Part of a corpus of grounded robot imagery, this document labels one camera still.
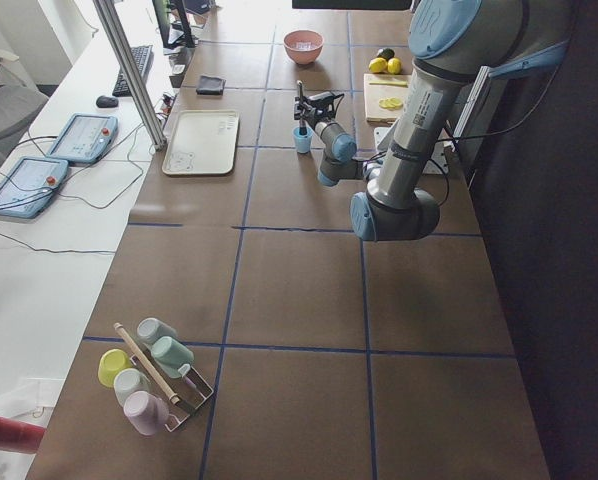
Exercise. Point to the white cup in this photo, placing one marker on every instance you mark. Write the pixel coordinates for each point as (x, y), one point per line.
(129, 381)

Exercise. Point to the yellow plastic knife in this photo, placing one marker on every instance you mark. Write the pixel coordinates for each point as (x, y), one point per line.
(395, 83)

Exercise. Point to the black computer mouse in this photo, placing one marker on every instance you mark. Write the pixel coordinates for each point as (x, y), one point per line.
(105, 102)

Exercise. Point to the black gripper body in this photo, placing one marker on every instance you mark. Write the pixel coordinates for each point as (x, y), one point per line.
(306, 118)

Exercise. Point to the lower blue teach pendant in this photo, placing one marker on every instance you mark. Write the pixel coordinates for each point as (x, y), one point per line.
(31, 185)

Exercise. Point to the aluminium frame post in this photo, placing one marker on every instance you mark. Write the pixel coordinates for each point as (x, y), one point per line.
(113, 28)

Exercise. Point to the wooden cutting board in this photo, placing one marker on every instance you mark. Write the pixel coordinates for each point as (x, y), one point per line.
(385, 96)

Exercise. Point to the clear ice cubes pile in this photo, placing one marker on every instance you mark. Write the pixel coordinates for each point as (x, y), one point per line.
(304, 46)

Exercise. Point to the blue teach pendant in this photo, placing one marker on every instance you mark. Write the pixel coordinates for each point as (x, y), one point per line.
(31, 185)
(85, 139)

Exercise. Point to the pink cup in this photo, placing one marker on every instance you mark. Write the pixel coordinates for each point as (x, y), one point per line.
(146, 412)

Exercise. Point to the folded grey cloth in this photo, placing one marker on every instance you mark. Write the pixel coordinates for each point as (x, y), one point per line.
(210, 85)

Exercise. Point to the white wire cup rack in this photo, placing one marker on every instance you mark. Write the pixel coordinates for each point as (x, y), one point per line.
(193, 390)

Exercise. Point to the upper blue teach pendant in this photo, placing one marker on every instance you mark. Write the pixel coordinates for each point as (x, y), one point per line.
(85, 139)

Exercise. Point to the red bottle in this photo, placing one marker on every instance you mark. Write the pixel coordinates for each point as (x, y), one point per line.
(20, 437)

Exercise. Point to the beige bear tray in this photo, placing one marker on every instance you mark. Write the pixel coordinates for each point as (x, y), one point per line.
(203, 143)

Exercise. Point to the wooden rack handle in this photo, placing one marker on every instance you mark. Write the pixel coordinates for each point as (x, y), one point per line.
(143, 359)

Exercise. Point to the pink bowl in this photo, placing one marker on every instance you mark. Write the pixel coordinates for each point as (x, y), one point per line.
(303, 57)

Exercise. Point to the white mast base plate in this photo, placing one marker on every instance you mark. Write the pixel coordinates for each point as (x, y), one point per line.
(437, 165)

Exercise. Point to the light blue cup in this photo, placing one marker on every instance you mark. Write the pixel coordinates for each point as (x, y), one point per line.
(302, 137)

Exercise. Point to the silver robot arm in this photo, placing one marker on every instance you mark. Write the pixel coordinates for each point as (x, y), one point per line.
(450, 41)

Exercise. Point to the mint green cup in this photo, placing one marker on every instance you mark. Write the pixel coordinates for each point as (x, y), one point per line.
(171, 355)

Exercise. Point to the grey cup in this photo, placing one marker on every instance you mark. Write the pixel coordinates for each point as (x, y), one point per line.
(151, 329)

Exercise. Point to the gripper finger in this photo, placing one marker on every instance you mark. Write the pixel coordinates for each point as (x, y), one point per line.
(301, 110)

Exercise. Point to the lemon slices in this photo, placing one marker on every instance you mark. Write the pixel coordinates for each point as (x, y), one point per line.
(391, 103)

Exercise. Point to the yellow lemon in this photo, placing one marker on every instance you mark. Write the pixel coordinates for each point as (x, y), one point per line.
(394, 66)
(378, 65)

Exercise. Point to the yellow cup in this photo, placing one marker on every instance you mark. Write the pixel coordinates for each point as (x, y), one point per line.
(111, 363)

